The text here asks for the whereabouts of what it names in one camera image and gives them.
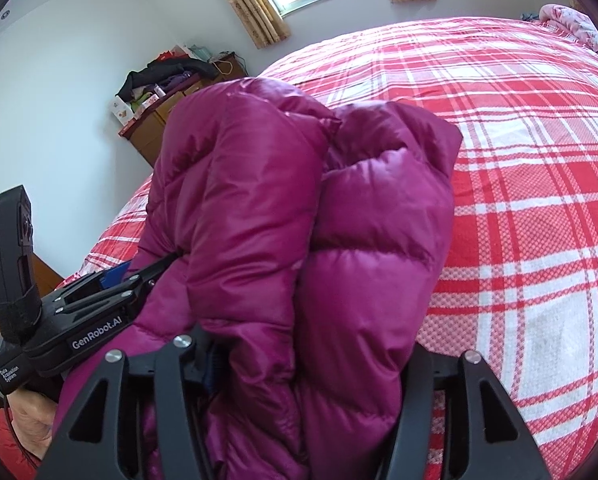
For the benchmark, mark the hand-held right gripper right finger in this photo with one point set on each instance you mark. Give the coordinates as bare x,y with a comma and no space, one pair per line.
414,410

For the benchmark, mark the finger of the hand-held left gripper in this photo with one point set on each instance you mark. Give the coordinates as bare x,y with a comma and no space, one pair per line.
115,274
144,275

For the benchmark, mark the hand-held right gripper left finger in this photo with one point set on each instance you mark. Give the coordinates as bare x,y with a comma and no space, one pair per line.
179,375

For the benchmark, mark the magenta down jacket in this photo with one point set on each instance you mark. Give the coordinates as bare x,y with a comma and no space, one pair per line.
279,235

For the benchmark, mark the person's red sleeved left forearm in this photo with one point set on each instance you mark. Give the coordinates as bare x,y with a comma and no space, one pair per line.
11,452

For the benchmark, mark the person's left hand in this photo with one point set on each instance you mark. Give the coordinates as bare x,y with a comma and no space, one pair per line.
31,425

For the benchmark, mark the wooden bedside cabinet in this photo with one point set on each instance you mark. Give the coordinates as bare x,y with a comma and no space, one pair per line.
151,130

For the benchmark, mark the white printed box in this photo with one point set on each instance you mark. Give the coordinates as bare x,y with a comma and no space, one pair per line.
121,111

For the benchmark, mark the black clothing pile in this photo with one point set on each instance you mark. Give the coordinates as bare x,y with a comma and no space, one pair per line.
159,76

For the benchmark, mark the red plaid bed sheet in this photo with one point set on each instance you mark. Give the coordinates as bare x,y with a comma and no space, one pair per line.
529,185

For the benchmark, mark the pink floral quilt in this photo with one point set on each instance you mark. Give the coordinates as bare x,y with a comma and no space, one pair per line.
574,25

